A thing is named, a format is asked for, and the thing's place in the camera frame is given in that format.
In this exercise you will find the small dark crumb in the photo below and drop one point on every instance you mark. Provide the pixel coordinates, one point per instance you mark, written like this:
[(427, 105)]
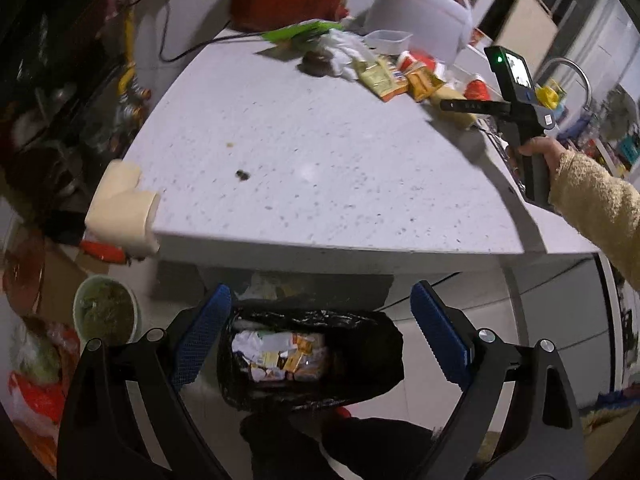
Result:
[(242, 175)]

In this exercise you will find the dark yellow sauce packet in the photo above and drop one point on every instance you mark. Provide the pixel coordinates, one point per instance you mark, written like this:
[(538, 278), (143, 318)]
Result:
[(422, 82)]

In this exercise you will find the red white plastic bag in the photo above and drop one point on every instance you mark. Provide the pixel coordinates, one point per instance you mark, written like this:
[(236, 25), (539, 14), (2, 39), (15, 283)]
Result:
[(35, 400)]

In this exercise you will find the yellow gas pipe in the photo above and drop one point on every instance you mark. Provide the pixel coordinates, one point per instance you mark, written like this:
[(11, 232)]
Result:
[(129, 30)]

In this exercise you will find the white cutting board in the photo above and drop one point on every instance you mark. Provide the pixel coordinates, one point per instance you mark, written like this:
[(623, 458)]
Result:
[(527, 30)]

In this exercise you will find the trash bin with black bag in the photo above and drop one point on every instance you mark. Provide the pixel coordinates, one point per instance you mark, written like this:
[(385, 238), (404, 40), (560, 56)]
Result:
[(350, 360)]

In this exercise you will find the red white paper bowl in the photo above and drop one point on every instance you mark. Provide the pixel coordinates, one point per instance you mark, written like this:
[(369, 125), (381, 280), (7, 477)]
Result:
[(412, 60)]

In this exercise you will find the brown crumpled wrapper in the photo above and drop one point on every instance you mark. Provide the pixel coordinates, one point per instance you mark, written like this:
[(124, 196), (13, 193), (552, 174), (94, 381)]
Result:
[(315, 63)]

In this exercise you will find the beige foam corner guard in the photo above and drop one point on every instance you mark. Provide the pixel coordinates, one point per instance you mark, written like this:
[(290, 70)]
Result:
[(120, 210)]

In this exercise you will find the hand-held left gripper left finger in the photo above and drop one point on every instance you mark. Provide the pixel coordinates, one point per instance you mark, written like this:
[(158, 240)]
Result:
[(200, 340)]

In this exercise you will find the person's right hand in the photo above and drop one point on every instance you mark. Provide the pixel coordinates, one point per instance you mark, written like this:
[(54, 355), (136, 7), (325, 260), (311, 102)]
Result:
[(542, 150)]

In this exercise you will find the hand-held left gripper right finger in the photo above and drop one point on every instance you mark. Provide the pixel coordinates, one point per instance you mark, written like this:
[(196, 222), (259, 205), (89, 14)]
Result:
[(440, 335)]

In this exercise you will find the person's right forearm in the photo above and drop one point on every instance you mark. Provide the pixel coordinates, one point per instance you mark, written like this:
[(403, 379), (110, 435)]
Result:
[(595, 210)]

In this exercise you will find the steel kitchen faucet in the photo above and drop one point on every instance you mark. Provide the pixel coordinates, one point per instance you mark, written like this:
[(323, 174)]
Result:
[(570, 62)]

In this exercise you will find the pile of discarded wrappers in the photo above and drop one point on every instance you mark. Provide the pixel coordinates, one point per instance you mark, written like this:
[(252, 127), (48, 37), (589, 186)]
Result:
[(280, 357)]

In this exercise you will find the red paper cup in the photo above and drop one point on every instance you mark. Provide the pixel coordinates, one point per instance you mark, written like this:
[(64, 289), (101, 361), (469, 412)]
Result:
[(475, 91)]

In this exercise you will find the yellow round sponge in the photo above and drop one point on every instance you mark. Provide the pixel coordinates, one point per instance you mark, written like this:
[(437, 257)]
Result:
[(457, 112)]

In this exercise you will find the white pink rice cooker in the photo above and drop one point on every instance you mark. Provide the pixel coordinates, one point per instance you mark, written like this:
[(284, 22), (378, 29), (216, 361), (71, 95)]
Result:
[(420, 15)]

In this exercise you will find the large crumpled white tissue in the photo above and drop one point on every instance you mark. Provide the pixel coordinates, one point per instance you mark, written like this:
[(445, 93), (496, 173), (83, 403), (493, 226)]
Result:
[(345, 52)]

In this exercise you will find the long green packet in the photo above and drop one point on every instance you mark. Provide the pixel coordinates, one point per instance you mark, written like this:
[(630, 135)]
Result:
[(295, 32)]

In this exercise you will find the red instant noodle cup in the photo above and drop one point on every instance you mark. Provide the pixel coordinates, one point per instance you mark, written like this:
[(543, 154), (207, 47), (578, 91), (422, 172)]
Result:
[(480, 36)]

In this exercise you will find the black metal kitchen rack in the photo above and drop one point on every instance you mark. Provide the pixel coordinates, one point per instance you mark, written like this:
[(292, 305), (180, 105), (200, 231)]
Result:
[(50, 110)]

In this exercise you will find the pale green bowl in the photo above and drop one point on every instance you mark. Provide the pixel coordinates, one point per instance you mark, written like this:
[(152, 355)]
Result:
[(105, 310)]

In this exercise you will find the clear plastic container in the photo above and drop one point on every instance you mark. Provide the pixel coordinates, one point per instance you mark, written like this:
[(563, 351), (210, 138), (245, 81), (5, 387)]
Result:
[(387, 40)]

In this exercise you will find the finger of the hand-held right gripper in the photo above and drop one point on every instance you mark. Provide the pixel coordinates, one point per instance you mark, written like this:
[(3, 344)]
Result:
[(470, 106)]

